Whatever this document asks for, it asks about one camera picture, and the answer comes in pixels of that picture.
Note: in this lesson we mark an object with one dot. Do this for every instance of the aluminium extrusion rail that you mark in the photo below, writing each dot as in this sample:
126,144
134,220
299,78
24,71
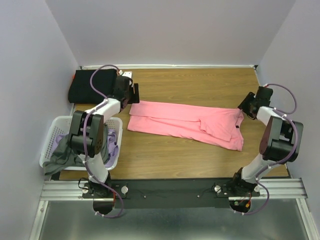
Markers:
272,188

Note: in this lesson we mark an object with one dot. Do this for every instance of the grey t shirt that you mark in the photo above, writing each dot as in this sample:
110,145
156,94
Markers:
63,156

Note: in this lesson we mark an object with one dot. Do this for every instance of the pink t shirt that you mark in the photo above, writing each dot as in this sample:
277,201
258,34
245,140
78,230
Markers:
211,125

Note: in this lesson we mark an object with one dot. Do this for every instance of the white wall base trim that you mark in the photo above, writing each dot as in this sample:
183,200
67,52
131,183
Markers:
183,66

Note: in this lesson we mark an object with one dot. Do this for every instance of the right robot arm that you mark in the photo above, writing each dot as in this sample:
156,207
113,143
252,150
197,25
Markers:
281,139

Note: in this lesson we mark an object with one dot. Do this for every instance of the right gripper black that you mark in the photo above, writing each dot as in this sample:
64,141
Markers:
243,105

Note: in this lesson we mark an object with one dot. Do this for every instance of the lavender t shirt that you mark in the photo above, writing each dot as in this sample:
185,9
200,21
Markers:
112,147

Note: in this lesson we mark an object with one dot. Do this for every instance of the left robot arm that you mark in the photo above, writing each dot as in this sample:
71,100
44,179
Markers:
86,133

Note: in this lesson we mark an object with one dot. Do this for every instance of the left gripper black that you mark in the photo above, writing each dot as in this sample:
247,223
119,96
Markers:
135,98

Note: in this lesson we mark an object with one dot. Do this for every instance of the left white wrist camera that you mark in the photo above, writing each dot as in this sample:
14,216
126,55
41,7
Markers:
128,74

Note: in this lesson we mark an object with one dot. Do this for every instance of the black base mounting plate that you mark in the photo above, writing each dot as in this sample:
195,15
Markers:
135,202

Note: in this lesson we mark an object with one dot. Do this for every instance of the white plastic laundry basket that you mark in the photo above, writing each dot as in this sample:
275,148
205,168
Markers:
60,127

